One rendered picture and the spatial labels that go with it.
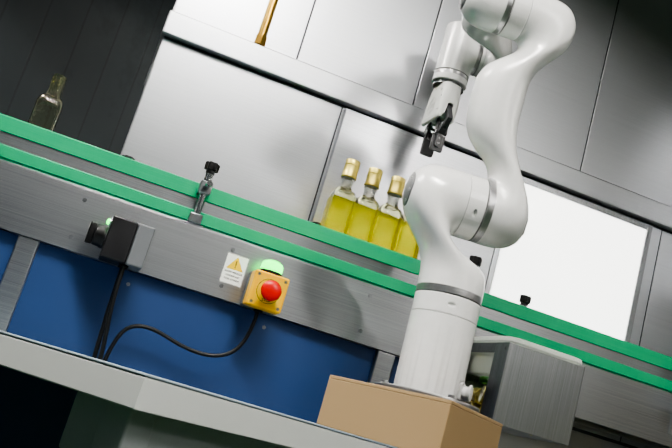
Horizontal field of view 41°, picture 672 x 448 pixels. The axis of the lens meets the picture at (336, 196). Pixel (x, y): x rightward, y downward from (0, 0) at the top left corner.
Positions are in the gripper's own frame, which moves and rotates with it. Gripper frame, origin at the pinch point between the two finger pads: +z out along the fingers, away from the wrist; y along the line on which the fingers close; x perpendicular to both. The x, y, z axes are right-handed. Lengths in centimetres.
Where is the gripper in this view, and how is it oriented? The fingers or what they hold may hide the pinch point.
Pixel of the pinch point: (432, 146)
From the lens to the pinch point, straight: 211.9
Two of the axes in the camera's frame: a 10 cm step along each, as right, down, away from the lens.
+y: 2.9, -1.6, -9.4
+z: -2.8, 9.3, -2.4
